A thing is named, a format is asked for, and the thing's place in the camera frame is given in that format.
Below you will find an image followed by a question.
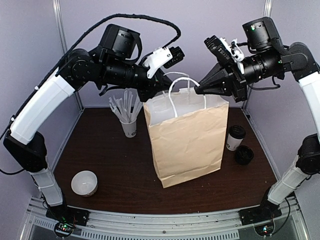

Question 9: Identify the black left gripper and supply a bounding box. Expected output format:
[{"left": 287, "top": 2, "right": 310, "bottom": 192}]
[{"left": 98, "top": 56, "right": 176, "bottom": 104}]

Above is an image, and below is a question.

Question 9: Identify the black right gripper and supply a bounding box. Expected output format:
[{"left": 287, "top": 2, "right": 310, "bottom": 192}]
[{"left": 194, "top": 47, "right": 284, "bottom": 103}]

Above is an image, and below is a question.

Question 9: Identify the black plastic cup lid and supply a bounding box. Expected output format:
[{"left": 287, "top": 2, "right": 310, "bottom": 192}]
[{"left": 228, "top": 125, "right": 246, "bottom": 139}]

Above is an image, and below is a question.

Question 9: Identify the brown paper takeout bag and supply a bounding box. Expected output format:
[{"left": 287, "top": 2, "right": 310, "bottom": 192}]
[{"left": 143, "top": 72, "right": 229, "bottom": 188}]

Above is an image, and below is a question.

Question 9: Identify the white paper coffee cup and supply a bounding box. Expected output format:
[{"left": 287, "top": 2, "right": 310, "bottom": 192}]
[{"left": 226, "top": 133, "right": 245, "bottom": 151}]

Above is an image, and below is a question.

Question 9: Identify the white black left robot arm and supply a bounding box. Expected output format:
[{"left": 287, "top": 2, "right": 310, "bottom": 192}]
[{"left": 3, "top": 47, "right": 174, "bottom": 222}]

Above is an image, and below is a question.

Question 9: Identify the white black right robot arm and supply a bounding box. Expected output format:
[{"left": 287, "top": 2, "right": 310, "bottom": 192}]
[{"left": 195, "top": 38, "right": 320, "bottom": 221}]

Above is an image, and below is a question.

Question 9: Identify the stack of black cup lids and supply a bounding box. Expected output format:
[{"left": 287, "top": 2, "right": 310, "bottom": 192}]
[{"left": 234, "top": 145, "right": 254, "bottom": 166}]

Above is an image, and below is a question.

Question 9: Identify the white round bowl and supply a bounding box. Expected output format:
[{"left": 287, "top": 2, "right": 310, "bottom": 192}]
[{"left": 70, "top": 170, "right": 98, "bottom": 197}]

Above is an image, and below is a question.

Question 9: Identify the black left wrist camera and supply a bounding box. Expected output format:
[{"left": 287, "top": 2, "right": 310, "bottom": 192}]
[{"left": 98, "top": 24, "right": 143, "bottom": 64}]

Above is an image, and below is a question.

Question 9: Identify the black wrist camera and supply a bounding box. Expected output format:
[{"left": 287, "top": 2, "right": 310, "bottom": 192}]
[
  {"left": 98, "top": 24, "right": 143, "bottom": 64},
  {"left": 242, "top": 16, "right": 284, "bottom": 52}
]

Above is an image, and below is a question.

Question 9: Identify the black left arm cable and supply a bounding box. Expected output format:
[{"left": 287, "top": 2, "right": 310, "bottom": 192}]
[{"left": 57, "top": 13, "right": 182, "bottom": 73}]

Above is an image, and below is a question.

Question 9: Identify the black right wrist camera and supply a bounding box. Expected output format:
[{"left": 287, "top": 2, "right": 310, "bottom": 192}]
[{"left": 242, "top": 16, "right": 284, "bottom": 52}]

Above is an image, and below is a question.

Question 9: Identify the aluminium frame post right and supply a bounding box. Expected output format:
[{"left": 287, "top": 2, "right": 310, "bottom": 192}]
[{"left": 241, "top": 0, "right": 273, "bottom": 111}]

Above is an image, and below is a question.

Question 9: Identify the aluminium frame post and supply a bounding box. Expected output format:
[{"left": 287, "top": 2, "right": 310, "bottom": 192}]
[
  {"left": 51, "top": 0, "right": 85, "bottom": 112},
  {"left": 241, "top": 0, "right": 273, "bottom": 111}
]

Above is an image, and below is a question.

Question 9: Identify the aluminium frame post left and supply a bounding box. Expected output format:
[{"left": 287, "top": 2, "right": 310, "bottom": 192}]
[{"left": 51, "top": 0, "right": 85, "bottom": 112}]

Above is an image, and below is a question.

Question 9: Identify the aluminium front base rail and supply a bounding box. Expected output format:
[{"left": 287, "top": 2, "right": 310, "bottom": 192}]
[{"left": 18, "top": 196, "right": 310, "bottom": 240}]

